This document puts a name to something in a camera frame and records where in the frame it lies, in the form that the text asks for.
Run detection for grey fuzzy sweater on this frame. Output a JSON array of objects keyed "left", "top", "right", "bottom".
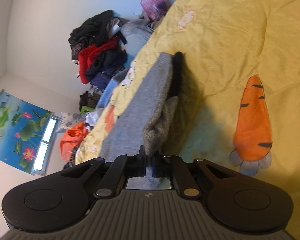
[{"left": 98, "top": 51, "right": 189, "bottom": 190}]

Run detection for pile of dark clothes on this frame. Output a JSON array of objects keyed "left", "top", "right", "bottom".
[{"left": 68, "top": 10, "right": 127, "bottom": 85}]

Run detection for orange plastic bag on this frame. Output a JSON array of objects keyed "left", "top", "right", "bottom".
[{"left": 59, "top": 122, "right": 89, "bottom": 162}]

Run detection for light blue knitted blanket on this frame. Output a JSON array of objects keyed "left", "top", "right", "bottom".
[{"left": 95, "top": 68, "right": 129, "bottom": 109}]

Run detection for yellow carrot print quilt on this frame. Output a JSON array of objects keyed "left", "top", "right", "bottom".
[{"left": 76, "top": 0, "right": 300, "bottom": 239}]

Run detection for red garment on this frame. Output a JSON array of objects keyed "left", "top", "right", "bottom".
[{"left": 78, "top": 37, "right": 119, "bottom": 85}]

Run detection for purple plastic bag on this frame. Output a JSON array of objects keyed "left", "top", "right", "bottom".
[{"left": 140, "top": 0, "right": 167, "bottom": 21}]

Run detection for lotus flower wall poster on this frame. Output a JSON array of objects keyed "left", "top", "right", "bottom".
[{"left": 0, "top": 90, "right": 52, "bottom": 174}]

